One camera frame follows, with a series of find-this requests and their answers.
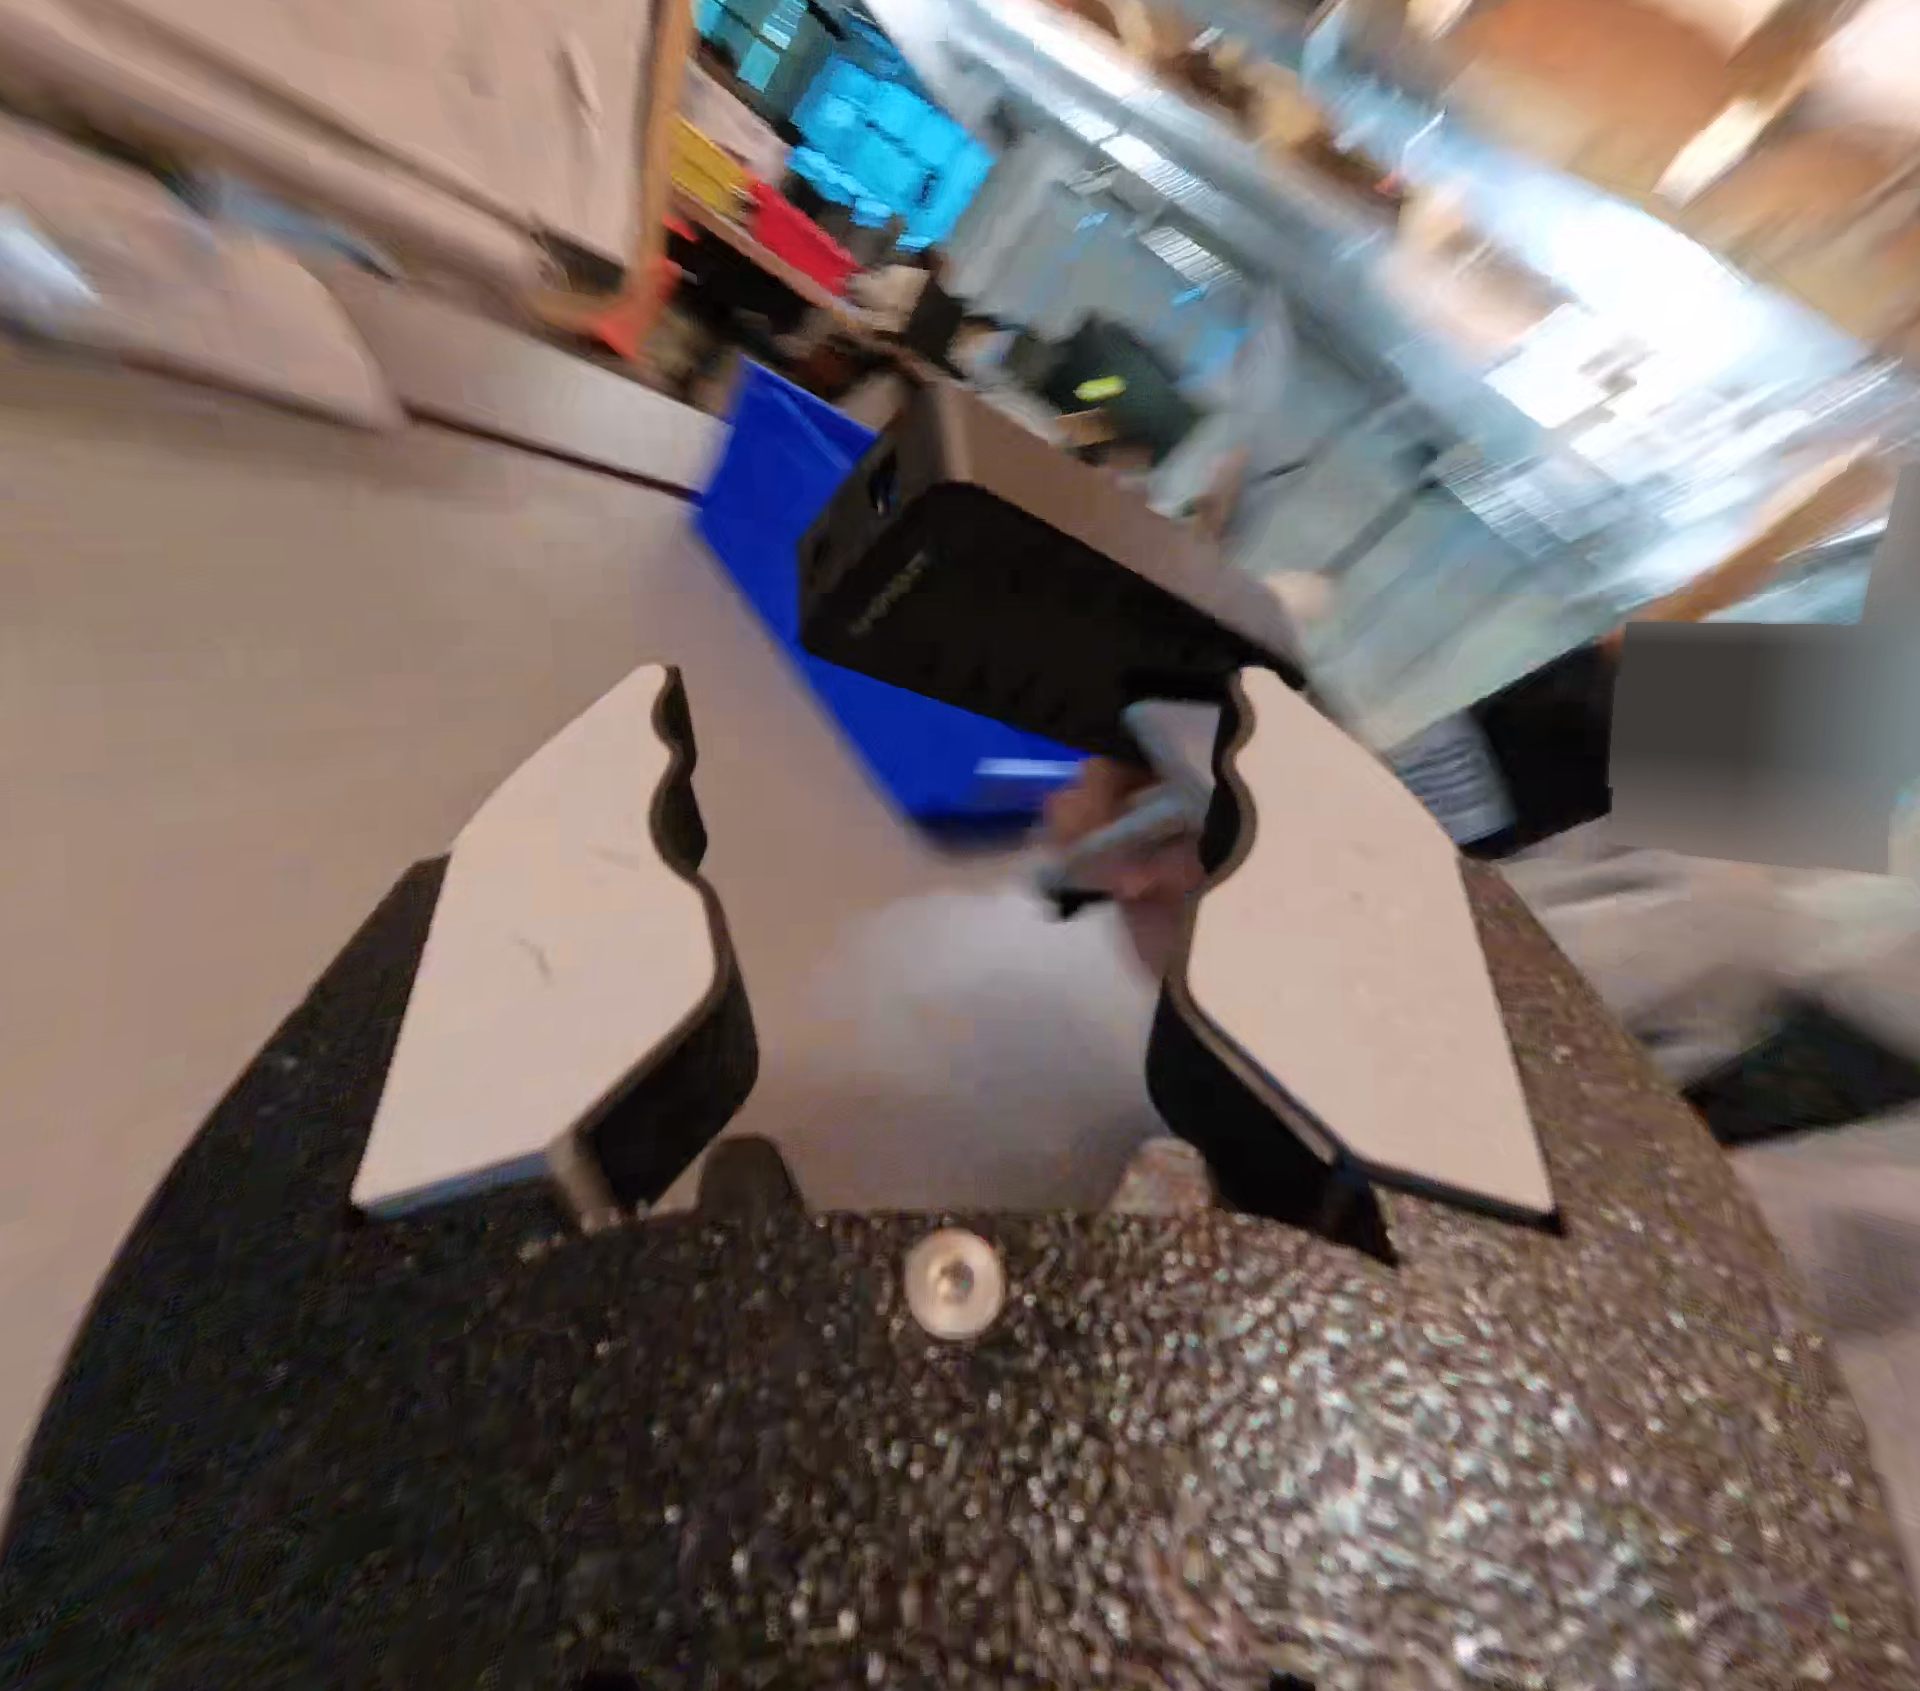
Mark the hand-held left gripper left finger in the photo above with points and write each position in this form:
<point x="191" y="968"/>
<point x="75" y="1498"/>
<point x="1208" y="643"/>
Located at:
<point x="556" y="937"/>

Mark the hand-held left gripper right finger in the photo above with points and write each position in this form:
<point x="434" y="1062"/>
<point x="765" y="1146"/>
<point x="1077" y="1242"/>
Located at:
<point x="1353" y="968"/>

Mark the person's right hand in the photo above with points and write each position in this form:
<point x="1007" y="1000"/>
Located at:
<point x="1104" y="820"/>

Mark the grey hooded sweater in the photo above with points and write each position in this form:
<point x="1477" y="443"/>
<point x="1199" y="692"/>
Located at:
<point x="1725" y="958"/>

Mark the blue plastic bin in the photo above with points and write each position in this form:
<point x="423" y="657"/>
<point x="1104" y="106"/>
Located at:
<point x="781" y="478"/>

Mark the red plastic bin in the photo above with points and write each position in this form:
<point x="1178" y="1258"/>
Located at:
<point x="801" y="238"/>

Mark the yellow plastic bin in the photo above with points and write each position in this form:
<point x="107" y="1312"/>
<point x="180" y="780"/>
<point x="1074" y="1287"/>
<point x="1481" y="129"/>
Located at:
<point x="704" y="162"/>

